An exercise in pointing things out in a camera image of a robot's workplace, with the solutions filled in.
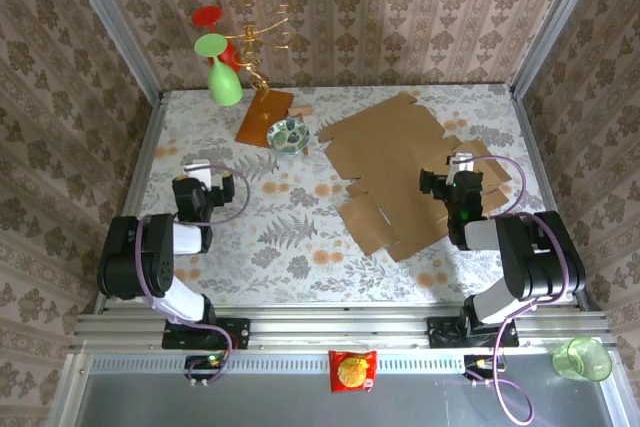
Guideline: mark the floral printed table cover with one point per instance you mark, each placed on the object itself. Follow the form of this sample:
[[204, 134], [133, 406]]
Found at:
[[350, 272]]

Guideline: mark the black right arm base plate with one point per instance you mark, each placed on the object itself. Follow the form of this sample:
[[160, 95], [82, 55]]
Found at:
[[440, 332]]

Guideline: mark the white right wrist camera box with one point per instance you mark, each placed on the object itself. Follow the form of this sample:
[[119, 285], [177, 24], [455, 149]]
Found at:
[[461, 162]]

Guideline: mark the green plastic wine glass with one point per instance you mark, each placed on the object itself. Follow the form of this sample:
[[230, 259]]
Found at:
[[222, 84]]

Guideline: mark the red plastic wine glass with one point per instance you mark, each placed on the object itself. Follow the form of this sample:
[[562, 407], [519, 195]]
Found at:
[[207, 16]]

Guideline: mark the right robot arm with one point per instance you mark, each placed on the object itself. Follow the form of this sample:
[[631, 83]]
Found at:
[[540, 267]]

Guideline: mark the aluminium frame post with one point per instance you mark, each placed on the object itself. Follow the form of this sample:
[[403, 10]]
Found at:
[[555, 22], [110, 22]]

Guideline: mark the aluminium frame rail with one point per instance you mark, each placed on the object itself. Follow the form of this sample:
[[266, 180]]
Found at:
[[340, 327]]

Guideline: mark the small wooden mallet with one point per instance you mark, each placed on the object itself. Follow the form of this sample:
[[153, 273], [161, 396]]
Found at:
[[300, 111]]

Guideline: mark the brown cardboard paper box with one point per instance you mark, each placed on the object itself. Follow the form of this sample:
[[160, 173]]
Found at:
[[380, 147]]

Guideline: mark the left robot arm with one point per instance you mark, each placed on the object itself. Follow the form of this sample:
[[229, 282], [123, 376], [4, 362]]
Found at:
[[130, 267]]

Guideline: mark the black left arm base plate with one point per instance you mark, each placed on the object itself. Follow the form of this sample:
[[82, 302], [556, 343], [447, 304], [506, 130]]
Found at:
[[240, 332]]

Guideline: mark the green transparent plastic cup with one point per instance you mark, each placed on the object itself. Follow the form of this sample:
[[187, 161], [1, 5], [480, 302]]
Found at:
[[582, 359]]

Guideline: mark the red snack packet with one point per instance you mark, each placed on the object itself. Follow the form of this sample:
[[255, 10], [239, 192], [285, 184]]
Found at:
[[352, 371]]

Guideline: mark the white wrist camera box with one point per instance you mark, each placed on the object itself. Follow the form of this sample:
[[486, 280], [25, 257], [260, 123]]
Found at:
[[200, 172], [461, 162]]

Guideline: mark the aluminium table side rail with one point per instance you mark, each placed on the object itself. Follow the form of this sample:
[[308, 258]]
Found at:
[[142, 167], [537, 157]]

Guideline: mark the leaf pattern ceramic bowl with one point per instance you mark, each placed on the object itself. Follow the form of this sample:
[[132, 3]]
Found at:
[[287, 134]]

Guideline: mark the small black circuit board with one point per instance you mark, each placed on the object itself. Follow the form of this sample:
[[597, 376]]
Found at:
[[205, 364], [480, 364]]

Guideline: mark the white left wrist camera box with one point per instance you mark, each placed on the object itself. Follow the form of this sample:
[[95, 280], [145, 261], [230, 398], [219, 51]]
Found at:
[[200, 172]]

